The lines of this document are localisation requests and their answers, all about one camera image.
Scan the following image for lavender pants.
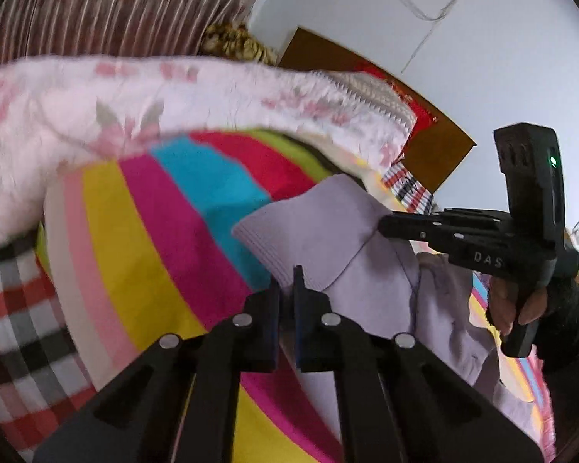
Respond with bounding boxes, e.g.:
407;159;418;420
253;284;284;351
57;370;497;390
232;174;542;441

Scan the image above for right hand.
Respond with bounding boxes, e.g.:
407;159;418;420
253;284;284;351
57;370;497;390
488;277;548;336

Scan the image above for dark wooden headboard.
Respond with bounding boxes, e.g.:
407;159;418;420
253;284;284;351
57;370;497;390
279;27;476;193

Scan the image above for plaid checked blanket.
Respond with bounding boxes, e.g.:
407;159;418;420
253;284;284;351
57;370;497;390
0;230;96;462

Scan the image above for red embroidered pillow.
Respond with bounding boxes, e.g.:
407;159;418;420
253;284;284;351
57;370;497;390
354;61;438;147

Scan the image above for rainbow striped bed sheet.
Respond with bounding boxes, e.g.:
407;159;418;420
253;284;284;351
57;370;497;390
44;130;554;459

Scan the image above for pink floral quilt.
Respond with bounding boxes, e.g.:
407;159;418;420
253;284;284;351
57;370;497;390
0;56;415;246

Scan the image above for leopard print cloth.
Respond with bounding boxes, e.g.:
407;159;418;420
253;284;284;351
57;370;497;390
198;23;278;66

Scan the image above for floral striped curtain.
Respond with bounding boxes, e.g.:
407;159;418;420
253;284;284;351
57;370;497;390
0;0;256;66

